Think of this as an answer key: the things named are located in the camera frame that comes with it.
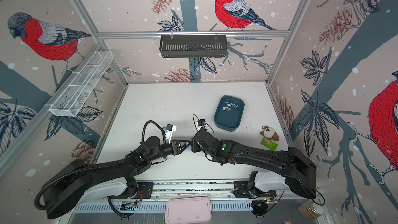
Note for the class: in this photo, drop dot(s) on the teal plastic tray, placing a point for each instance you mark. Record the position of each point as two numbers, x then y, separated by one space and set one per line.
229 120

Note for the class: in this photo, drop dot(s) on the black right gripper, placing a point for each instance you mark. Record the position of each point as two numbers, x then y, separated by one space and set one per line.
195 146

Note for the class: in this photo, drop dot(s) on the green snack packet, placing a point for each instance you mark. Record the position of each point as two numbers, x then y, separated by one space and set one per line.
269 144

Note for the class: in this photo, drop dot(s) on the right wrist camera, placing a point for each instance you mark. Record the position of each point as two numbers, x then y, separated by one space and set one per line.
202 123

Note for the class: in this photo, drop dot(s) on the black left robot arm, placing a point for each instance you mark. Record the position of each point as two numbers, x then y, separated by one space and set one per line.
62 193

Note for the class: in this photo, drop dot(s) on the brown plush dog toy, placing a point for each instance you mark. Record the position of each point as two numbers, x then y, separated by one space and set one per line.
269 133

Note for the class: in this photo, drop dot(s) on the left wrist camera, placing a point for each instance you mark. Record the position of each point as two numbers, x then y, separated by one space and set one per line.
169 129

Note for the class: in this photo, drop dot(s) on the amber glass jar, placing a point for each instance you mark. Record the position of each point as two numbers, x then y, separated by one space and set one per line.
310 210

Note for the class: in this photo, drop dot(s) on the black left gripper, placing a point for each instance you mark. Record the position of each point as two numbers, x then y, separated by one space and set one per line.
176 148

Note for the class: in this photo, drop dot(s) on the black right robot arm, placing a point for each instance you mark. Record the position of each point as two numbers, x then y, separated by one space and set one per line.
297 169

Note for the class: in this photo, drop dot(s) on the pink plastic box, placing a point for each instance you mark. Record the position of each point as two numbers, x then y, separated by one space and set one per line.
188 211

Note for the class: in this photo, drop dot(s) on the white mesh wall shelf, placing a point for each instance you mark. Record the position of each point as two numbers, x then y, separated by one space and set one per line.
83 83

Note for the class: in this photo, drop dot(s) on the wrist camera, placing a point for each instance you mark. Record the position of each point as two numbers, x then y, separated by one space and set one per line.
169 129
202 123

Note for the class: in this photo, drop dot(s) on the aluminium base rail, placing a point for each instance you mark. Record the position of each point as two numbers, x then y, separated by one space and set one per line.
220 194

